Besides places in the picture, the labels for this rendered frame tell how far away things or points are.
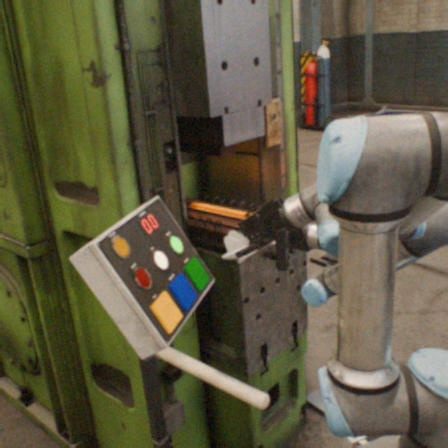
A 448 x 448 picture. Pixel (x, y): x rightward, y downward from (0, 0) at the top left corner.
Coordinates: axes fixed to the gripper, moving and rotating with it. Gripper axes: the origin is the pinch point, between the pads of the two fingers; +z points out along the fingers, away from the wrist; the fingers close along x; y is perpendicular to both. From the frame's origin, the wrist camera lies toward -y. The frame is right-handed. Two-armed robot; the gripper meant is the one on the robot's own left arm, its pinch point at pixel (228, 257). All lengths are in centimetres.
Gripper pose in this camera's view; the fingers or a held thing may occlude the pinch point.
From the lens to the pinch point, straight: 129.9
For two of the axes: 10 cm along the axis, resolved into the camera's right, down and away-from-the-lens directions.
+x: -3.0, 3.6, -8.9
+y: -5.4, -8.3, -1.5
